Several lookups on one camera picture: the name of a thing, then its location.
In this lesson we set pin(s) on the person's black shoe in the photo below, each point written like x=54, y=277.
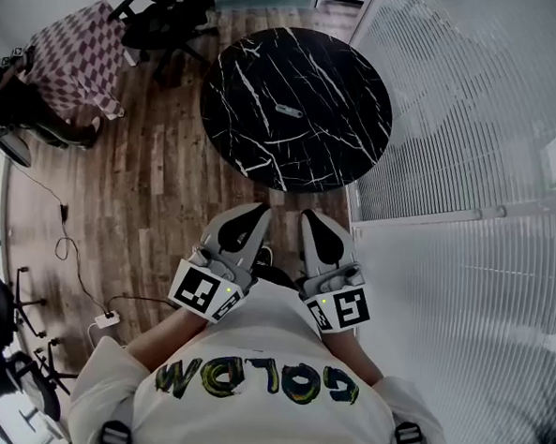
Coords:
x=262, y=258

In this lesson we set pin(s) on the round black marble table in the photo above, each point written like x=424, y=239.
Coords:
x=310, y=148

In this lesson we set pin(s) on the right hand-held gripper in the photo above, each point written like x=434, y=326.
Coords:
x=350, y=307

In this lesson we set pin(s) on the black office chair with headrest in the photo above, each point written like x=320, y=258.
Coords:
x=163, y=26

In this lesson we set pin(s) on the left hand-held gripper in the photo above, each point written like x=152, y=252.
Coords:
x=194, y=288

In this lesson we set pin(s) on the black power adapter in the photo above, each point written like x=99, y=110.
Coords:
x=63, y=211

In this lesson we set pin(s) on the light blue utility knife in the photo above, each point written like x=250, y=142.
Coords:
x=288, y=110

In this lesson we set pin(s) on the person's black trousers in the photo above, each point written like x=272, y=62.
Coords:
x=277, y=277

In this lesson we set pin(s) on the white power strip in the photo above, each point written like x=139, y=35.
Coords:
x=107, y=319

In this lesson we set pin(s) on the person's left forearm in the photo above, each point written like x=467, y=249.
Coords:
x=167, y=338

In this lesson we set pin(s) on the person's white printed t-shirt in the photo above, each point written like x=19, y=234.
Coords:
x=256, y=421

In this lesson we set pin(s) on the person's right forearm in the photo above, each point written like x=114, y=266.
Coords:
x=352, y=357

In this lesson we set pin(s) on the pink checkered cloth table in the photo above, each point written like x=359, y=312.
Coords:
x=76, y=58

